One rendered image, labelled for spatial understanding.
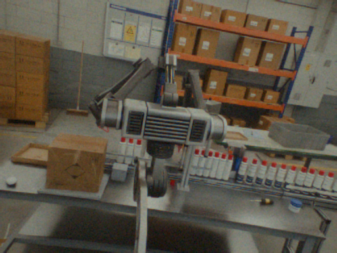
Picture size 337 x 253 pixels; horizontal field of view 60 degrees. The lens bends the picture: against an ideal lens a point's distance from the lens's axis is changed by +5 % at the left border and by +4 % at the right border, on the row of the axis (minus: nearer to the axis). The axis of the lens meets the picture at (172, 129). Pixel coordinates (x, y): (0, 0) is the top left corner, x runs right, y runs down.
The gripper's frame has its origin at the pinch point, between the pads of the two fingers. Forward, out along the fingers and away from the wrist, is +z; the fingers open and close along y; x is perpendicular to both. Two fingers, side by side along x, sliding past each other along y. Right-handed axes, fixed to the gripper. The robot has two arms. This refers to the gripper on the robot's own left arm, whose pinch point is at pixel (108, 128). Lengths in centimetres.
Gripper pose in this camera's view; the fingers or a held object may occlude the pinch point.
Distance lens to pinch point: 195.2
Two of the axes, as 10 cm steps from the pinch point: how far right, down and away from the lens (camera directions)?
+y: -1.9, -3.2, 9.3
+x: -8.6, 5.1, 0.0
